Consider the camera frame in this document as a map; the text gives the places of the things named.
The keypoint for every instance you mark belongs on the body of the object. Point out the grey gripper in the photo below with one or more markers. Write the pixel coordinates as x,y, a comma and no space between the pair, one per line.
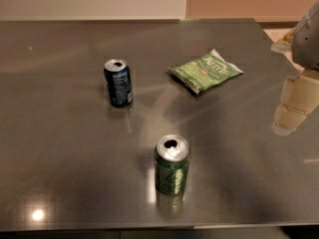
308,40

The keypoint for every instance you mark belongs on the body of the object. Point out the green soda can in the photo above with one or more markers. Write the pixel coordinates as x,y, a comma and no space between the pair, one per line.
172,160

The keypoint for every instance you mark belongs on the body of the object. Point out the blue soda can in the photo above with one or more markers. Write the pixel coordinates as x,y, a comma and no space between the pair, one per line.
118,77

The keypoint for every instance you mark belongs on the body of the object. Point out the green chip bag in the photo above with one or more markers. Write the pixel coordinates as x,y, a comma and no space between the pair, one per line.
205,72

